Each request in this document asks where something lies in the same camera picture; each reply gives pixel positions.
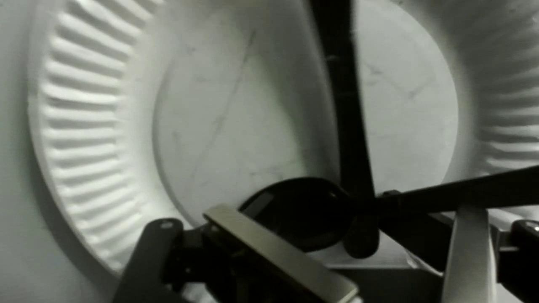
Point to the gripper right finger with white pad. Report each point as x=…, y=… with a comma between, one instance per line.
x=471, y=258

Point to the gripper left finger with green pad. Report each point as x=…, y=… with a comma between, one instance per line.
x=269, y=253

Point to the white paper plate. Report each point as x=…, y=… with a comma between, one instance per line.
x=224, y=111

